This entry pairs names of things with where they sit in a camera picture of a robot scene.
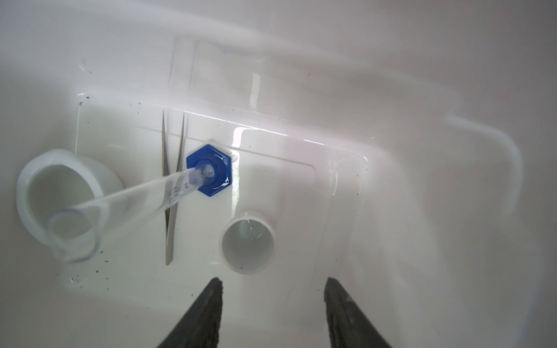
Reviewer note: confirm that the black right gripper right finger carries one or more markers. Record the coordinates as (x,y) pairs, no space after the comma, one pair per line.
(347,324)

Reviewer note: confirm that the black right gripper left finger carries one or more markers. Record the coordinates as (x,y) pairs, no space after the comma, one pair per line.
(200,325)

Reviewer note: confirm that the thin metal tweezers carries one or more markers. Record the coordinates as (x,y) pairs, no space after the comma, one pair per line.
(170,187)

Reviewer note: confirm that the clear cylinder blue base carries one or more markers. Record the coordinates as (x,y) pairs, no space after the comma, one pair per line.
(78,233)

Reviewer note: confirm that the white ceramic mortar bowl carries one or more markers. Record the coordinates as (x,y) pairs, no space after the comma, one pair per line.
(58,179)

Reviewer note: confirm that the white plastic storage bin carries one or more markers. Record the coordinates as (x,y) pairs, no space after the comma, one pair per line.
(406,148)

